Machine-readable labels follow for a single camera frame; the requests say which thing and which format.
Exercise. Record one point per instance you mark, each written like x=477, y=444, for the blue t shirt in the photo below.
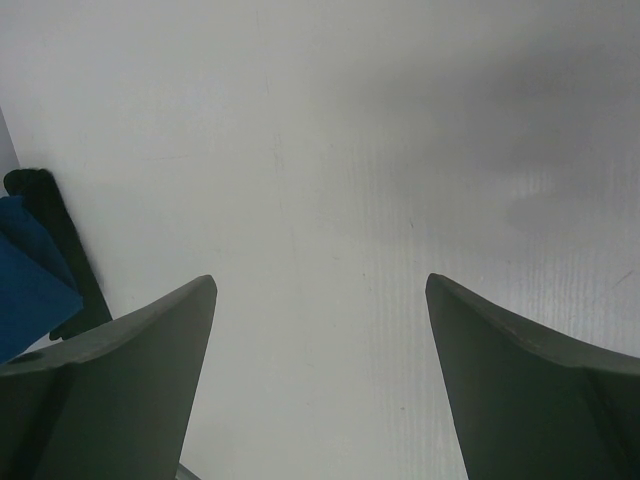
x=38, y=291

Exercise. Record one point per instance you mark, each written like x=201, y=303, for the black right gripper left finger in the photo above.
x=113, y=402

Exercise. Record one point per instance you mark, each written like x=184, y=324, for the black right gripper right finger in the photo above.
x=529, y=402

